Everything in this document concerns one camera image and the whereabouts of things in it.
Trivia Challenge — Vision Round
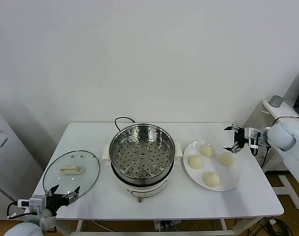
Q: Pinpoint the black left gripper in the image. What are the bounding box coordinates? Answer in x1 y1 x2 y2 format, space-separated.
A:
45 184 81 212

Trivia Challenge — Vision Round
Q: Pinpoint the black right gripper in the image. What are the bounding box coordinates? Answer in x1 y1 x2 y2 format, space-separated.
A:
223 124 247 153

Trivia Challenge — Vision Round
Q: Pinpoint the white steamed baozi bun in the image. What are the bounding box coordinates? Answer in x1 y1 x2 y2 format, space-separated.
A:
188 155 204 170
203 171 221 189
218 152 236 167
199 144 215 157

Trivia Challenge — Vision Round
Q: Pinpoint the glass lid with cream handle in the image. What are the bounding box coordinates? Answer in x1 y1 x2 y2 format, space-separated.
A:
43 150 101 200

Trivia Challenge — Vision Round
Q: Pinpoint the perforated steel steamer basket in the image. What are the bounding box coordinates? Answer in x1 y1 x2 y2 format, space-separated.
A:
102 124 183 180

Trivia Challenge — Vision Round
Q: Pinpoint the white round plate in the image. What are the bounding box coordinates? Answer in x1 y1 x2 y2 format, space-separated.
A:
183 139 243 192

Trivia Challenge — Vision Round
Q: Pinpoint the grey cylinder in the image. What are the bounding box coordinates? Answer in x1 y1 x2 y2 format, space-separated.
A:
269 95 282 108

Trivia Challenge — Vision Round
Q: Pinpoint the white side desk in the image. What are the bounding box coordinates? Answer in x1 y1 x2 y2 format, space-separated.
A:
240 99 299 209

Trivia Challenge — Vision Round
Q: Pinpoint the white metal cabinet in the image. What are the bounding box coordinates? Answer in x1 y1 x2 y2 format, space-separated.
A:
0 105 43 219

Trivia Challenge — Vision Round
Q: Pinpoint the cream electric cooker base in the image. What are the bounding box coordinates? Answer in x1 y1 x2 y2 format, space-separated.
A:
102 145 183 204

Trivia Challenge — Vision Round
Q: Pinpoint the white power strip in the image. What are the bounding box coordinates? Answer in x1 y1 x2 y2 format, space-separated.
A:
153 220 182 232

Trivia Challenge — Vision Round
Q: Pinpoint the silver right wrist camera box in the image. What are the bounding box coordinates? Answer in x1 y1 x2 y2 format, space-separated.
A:
245 126 263 148

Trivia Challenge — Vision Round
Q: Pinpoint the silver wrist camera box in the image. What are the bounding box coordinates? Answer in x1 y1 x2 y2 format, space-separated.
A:
245 126 263 148
28 195 47 213

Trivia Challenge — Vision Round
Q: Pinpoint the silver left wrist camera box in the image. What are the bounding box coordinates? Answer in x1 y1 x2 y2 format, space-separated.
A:
28 195 47 213

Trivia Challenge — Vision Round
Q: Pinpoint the white table frame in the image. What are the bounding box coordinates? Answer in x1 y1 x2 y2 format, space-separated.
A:
40 216 263 236

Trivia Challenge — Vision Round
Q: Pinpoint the black laptop charger cable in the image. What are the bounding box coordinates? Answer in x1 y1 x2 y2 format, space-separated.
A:
261 115 299 170

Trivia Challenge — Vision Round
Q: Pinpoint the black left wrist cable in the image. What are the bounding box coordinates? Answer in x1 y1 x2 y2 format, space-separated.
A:
6 199 31 220

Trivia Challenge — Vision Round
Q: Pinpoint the black cooker power cord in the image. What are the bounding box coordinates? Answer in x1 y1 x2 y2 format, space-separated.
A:
114 117 136 132

